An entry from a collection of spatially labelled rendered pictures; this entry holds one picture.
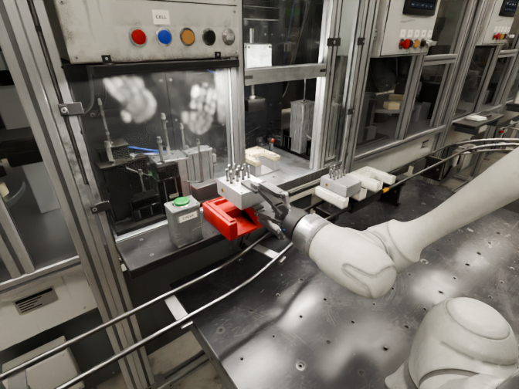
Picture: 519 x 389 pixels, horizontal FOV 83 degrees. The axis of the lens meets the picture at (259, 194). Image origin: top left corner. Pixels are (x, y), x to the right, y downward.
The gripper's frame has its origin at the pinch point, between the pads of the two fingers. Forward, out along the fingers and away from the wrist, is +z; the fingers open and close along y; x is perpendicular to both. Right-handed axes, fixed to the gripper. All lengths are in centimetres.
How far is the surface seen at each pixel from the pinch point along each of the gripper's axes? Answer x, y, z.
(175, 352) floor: 19, -104, 40
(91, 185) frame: 35.2, 5.8, 19.1
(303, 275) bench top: -17.4, -35.3, -6.8
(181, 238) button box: 19.4, -9.4, 5.4
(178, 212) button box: 19.4, -1.2, 5.5
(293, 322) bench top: -1.4, -35.0, -18.9
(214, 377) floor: 10, -104, 17
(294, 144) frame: -55, -8, 40
